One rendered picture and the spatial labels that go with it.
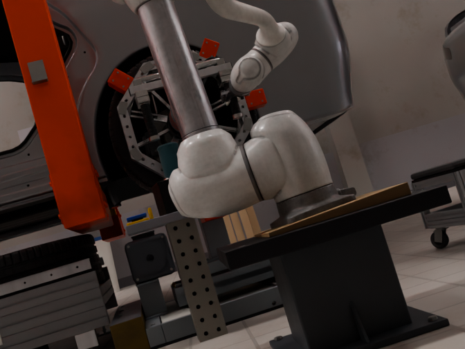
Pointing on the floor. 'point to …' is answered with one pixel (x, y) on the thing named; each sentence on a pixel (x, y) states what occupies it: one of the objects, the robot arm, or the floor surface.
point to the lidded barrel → (104, 250)
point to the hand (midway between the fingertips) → (232, 98)
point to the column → (196, 279)
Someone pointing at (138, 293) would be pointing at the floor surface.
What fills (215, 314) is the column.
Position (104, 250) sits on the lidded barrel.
